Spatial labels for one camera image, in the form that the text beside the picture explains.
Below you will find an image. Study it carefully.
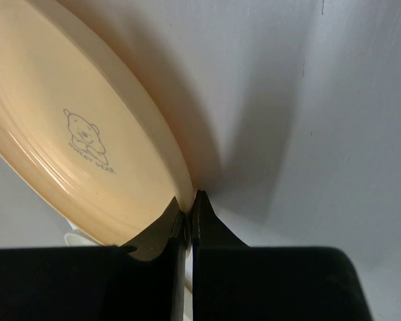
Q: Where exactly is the orange plate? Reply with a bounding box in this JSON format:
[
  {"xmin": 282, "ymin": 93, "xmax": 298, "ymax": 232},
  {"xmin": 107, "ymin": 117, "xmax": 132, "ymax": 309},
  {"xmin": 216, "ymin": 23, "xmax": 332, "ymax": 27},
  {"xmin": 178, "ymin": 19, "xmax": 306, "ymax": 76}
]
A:
[{"xmin": 0, "ymin": 1, "xmax": 194, "ymax": 245}]

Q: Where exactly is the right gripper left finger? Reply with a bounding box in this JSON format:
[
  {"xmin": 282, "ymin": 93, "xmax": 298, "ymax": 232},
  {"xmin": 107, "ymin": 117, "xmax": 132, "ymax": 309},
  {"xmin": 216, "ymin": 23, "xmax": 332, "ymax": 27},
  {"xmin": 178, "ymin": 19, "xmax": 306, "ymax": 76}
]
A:
[{"xmin": 0, "ymin": 200, "xmax": 186, "ymax": 320}]

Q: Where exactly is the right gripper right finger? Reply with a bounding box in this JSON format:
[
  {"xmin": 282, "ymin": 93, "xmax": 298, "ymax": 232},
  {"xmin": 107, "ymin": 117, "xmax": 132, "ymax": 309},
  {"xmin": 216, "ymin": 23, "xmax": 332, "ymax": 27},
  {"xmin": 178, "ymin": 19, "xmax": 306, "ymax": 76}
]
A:
[{"xmin": 192, "ymin": 191, "xmax": 371, "ymax": 320}]

